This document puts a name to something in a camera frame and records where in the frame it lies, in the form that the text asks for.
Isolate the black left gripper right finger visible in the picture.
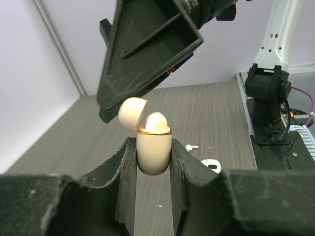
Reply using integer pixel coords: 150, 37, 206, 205
169, 139, 315, 236

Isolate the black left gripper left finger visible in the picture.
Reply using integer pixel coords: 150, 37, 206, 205
0, 138, 137, 236

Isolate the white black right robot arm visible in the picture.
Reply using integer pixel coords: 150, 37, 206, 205
97, 0, 303, 147

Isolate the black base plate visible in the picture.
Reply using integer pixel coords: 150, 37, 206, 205
248, 98, 315, 170

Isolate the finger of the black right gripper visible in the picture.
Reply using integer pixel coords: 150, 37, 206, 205
99, 19, 114, 48
97, 0, 203, 123

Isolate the white earbud charging case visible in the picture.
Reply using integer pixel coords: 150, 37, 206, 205
201, 159, 221, 174

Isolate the beige earbud charging case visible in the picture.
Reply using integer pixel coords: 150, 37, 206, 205
118, 97, 172, 176

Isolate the white earbud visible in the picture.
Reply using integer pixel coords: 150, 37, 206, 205
186, 145, 199, 152

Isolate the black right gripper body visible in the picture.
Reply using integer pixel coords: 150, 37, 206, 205
177, 0, 236, 30

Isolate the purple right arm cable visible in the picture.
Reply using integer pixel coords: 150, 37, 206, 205
290, 86, 315, 128

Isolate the white cable duct strip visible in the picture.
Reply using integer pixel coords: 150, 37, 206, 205
287, 125, 315, 169

